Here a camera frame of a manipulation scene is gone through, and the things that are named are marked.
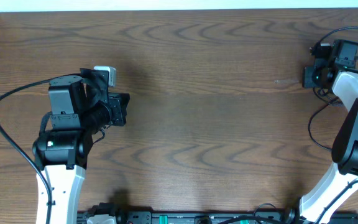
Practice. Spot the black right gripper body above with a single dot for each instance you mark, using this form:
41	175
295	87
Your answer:
312	76

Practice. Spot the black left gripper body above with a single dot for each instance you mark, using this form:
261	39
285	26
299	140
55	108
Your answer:
114	110

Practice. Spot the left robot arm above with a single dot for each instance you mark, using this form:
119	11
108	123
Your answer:
81	106

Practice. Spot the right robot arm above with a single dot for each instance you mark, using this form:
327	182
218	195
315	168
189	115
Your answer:
341	179

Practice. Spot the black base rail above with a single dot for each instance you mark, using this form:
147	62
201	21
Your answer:
111	213

